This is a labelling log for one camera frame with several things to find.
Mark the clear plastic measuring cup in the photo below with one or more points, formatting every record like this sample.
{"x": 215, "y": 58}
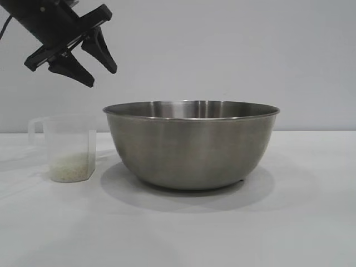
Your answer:
{"x": 69, "y": 139}

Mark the white rice grains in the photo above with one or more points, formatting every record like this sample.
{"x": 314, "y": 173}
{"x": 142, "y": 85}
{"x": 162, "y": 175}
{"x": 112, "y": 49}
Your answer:
{"x": 72, "y": 168}

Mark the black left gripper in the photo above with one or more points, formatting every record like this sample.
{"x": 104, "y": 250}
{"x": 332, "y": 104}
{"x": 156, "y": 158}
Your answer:
{"x": 47, "y": 19}

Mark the stainless steel mixing bowl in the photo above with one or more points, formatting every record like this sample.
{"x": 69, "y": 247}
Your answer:
{"x": 192, "y": 150}

